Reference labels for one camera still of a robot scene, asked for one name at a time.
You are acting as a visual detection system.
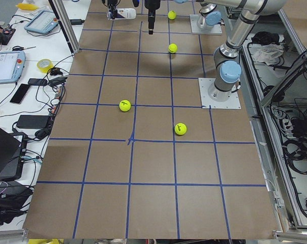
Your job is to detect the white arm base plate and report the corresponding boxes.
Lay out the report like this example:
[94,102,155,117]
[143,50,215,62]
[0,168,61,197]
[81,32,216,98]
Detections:
[198,78,241,109]

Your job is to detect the black smartphone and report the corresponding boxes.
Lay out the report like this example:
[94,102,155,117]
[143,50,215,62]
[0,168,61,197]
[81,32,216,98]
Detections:
[10,84,30,104]

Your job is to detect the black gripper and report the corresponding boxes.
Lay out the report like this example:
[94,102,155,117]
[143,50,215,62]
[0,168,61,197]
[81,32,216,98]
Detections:
[109,0,161,35]

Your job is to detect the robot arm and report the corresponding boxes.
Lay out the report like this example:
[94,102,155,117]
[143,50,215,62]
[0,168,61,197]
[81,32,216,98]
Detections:
[197,3,222,31]
[199,0,286,102]

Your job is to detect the aluminium frame post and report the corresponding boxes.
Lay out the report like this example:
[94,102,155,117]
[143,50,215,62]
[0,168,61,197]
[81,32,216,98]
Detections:
[48,0,80,54]

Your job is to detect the yellow tape roll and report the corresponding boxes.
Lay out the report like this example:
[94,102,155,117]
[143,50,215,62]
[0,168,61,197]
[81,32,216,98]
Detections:
[37,58,54,74]

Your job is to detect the black power brick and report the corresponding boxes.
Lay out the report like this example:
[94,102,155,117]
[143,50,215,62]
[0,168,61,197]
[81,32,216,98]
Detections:
[16,115,50,129]

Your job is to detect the tennis ball upper left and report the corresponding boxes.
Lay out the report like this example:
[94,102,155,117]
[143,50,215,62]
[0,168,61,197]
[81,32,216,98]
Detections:
[174,123,187,136]

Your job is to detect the teach pendant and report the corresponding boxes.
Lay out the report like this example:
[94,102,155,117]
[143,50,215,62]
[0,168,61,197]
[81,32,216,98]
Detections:
[24,10,58,35]
[0,51,26,84]

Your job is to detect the tennis ball lower left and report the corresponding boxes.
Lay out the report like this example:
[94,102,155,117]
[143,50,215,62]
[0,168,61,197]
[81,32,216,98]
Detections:
[119,100,132,112]

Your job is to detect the white crumpled cloth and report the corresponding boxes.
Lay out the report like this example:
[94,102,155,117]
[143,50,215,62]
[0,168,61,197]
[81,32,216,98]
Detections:
[252,44,285,66]

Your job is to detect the tennis ball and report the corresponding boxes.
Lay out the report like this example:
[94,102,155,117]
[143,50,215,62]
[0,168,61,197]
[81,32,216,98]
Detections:
[119,100,132,112]
[168,10,176,20]
[168,43,178,54]
[174,123,187,136]

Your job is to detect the teach pendant lower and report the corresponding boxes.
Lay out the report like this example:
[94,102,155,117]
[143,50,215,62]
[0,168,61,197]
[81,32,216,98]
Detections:
[0,51,26,84]

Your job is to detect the tennis ball centre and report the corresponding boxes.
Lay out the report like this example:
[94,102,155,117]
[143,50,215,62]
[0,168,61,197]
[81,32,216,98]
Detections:
[168,43,178,54]

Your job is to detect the scissors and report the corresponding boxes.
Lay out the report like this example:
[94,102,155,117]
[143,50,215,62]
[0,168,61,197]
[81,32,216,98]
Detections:
[12,46,35,51]

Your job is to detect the tennis ball lower right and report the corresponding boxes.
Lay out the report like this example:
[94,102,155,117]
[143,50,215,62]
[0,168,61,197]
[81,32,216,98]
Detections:
[168,10,176,20]

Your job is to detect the teach pendant upper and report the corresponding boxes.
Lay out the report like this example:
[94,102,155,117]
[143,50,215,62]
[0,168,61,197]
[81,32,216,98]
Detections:
[24,10,58,35]

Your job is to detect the clear tennis ball can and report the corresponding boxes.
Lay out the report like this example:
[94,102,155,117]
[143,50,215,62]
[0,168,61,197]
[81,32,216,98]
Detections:
[107,8,136,20]

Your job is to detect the brown paper mat blue grid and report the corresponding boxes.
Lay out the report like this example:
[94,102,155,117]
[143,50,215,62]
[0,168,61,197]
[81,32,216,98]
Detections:
[24,1,278,239]

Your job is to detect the black laptop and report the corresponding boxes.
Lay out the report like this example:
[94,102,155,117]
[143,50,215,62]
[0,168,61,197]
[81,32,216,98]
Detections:
[0,128,27,181]

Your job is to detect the yellow object table corner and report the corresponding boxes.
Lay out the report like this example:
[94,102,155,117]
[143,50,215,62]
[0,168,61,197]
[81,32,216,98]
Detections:
[16,3,39,11]

